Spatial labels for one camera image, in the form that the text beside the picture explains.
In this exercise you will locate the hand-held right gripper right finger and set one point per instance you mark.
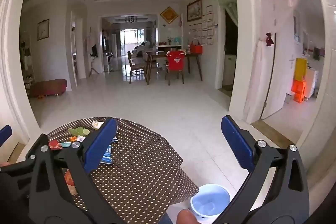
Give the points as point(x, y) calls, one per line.
point(236, 145)

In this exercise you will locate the white door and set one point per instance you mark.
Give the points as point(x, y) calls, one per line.
point(281, 61)

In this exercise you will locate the yellow box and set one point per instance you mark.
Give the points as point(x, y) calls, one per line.
point(300, 69)

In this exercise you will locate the blue and white wrapper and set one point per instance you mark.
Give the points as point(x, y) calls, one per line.
point(108, 154)

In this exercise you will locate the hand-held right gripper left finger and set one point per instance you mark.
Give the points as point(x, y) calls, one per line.
point(101, 146)

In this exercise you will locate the framed painting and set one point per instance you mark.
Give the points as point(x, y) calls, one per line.
point(194, 10)

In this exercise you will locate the wall of paper certificates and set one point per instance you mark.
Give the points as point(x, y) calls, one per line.
point(206, 29)

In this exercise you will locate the black rod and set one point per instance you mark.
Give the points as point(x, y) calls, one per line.
point(270, 71)

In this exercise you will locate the small red packet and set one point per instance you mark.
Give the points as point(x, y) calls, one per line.
point(54, 144)

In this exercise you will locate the tripod with black device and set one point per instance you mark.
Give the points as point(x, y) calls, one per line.
point(94, 52)

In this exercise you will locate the brown ottoman bench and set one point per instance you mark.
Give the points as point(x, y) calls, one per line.
point(48, 87)

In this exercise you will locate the wooden dining table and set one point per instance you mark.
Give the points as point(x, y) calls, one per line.
point(157, 54)

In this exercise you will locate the teal wrapper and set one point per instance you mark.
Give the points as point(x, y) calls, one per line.
point(65, 144)

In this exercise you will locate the white and yellow snack packet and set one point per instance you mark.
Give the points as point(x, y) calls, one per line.
point(97, 125)

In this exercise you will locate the orange carrot-shaped pouch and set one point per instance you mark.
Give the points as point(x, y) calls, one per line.
point(78, 131)

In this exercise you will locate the grey sofa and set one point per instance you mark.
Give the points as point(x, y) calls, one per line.
point(141, 52)

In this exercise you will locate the red diamond wall decoration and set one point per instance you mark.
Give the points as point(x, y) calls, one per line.
point(169, 15)

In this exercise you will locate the orange plastic stool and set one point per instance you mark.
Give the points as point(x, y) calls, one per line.
point(298, 91)

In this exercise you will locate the red chair cover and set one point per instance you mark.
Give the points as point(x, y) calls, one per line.
point(176, 60)

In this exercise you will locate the red and beige packet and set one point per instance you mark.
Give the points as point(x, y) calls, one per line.
point(70, 182)

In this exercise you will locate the white appliance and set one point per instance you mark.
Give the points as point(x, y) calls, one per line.
point(312, 82)

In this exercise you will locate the small dark chandelier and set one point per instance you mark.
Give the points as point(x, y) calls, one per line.
point(131, 19)

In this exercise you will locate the light blue plastic bucket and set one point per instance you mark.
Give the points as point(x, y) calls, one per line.
point(210, 200)

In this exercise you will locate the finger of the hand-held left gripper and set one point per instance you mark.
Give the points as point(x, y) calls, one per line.
point(5, 134)
point(15, 172)

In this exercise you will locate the orange packet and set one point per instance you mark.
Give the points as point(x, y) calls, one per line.
point(73, 138)

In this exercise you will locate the green curtain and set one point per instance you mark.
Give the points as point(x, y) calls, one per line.
point(232, 12)

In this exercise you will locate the red bag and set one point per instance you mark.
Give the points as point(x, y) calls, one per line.
point(196, 48)

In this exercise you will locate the framed wall picture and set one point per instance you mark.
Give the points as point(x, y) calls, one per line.
point(43, 29)

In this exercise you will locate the wooden chair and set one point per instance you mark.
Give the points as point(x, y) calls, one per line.
point(181, 74)
point(136, 66)

